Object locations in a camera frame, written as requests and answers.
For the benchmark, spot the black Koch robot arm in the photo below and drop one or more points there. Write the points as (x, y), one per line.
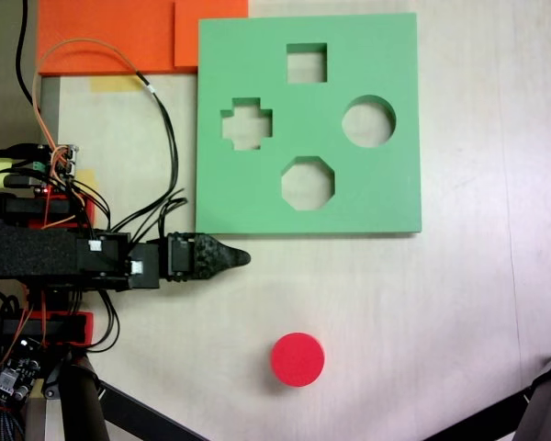
(32, 252)

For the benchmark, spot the yellow tape strip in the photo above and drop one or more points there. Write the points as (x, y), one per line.
(112, 84)

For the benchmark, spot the red cylinder block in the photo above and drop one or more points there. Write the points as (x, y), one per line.
(297, 358)

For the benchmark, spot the black tripod brace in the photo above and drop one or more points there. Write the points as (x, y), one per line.
(482, 418)
(147, 413)

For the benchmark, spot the large orange flat block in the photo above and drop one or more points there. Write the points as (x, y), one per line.
(105, 23)

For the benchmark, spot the small circuit board with connectors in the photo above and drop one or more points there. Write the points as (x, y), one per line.
(66, 158)

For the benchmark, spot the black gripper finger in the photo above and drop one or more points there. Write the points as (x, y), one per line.
(209, 257)
(239, 258)

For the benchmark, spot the green shape sorter board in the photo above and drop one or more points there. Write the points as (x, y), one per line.
(312, 211)

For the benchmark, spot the red and black table clamp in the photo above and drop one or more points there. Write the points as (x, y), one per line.
(80, 328)
(87, 213)

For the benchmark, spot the dark tripod leg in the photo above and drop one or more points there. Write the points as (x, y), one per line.
(548, 395)
(85, 409)

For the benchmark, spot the black circuit board with capacitors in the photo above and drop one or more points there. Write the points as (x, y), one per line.
(16, 376)

